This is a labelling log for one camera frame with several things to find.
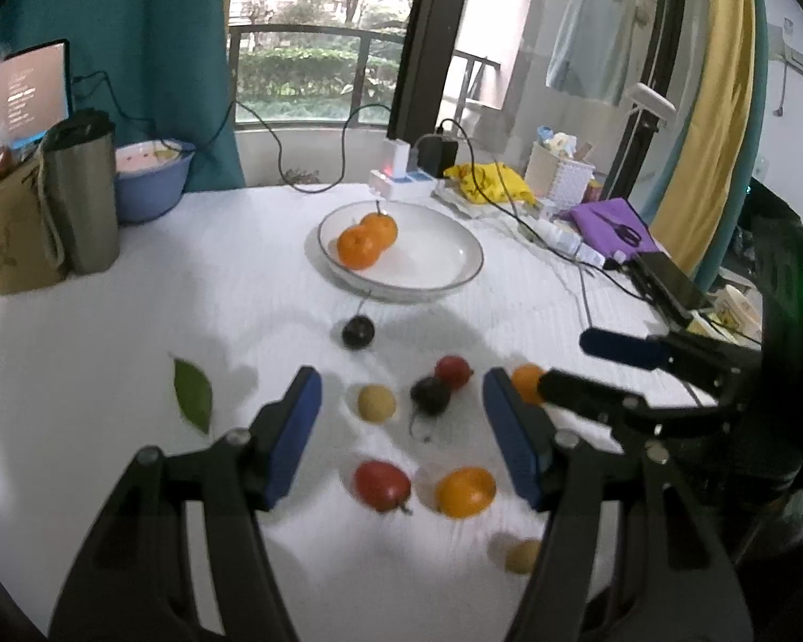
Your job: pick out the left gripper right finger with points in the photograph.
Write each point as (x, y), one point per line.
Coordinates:
(625, 544)

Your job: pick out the yellow cloth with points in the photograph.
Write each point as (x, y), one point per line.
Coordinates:
(489, 183)

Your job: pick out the white power strip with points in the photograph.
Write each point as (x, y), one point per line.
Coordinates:
(415, 185)

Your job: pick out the orange with stem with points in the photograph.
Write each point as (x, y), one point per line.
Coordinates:
(382, 226)

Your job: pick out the blue bowl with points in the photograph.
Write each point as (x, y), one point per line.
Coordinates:
(150, 179)

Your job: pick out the purple cloth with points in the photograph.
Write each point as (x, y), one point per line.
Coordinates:
(600, 236)

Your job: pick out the yellow longan near edge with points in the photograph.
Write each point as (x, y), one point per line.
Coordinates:
(520, 558)

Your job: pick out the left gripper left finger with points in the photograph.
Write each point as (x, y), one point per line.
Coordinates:
(131, 579)

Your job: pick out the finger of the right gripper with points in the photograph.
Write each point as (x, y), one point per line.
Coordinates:
(626, 413)
(685, 355)

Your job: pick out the white lattice basket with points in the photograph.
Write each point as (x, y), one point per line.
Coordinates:
(563, 181)

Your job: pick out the white tube bottle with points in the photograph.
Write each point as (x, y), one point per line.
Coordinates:
(568, 244)

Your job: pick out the orange mandarin on table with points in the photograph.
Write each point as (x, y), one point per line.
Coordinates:
(465, 492)

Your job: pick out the dark plum centre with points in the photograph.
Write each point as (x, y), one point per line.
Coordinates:
(430, 397)

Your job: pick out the small orange mandarin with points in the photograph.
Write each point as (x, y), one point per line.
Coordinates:
(526, 380)

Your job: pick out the teal curtain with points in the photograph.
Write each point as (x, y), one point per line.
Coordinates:
(159, 67)

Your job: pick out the yellow longan fruit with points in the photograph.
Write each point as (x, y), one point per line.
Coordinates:
(376, 403)

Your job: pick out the black power adapter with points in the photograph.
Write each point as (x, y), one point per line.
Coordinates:
(436, 153)

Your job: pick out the dark cherry with stem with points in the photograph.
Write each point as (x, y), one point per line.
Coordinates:
(358, 333)

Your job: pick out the red plum with stem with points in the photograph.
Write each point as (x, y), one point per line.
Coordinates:
(454, 371)

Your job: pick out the glass bowl plate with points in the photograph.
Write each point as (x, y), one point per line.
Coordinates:
(433, 256)

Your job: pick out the laptop screen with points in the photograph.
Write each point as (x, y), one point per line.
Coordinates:
(35, 91)

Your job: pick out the brown paper bag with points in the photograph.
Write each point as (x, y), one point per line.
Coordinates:
(31, 255)

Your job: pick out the black scissors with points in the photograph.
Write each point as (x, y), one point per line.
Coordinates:
(622, 230)

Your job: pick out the yellow curtain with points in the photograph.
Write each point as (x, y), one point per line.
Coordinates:
(692, 206)

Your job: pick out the green leaf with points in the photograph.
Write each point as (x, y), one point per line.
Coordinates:
(194, 395)

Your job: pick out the white charger plug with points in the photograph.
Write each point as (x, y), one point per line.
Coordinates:
(395, 157)

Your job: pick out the red plum near gripper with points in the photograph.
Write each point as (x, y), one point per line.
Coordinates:
(383, 487)

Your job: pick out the steel tumbler cup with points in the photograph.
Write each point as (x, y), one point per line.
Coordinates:
(78, 169)

